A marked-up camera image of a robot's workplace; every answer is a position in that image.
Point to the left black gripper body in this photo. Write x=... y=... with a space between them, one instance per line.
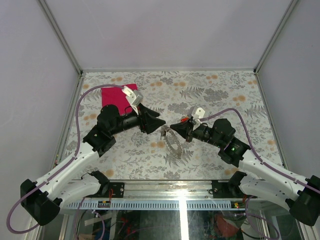
x=133 y=121

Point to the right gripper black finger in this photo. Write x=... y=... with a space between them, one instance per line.
x=181 y=125
x=185 y=133

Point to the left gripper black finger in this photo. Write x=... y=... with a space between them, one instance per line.
x=146 y=113
x=151 y=123

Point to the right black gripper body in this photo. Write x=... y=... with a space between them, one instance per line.
x=203 y=133

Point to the large metal keyring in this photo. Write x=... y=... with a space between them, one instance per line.
x=171 y=142

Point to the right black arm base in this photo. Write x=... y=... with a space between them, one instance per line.
x=228 y=189

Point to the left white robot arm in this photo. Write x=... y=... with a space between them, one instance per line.
x=44 y=198

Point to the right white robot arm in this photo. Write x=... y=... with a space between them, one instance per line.
x=262 y=178

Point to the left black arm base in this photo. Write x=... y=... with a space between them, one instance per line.
x=110 y=188

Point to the red key tag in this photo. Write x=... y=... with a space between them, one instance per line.
x=184 y=119

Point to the magenta cloth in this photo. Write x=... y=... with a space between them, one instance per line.
x=114 y=102

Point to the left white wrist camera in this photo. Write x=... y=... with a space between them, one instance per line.
x=133 y=97

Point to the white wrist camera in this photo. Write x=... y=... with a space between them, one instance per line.
x=133 y=97
x=196 y=113

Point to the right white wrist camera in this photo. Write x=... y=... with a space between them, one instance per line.
x=196 y=113

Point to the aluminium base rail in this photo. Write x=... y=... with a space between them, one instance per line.
x=145 y=190

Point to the grey slotted cable duct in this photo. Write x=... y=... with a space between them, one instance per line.
x=173 y=205

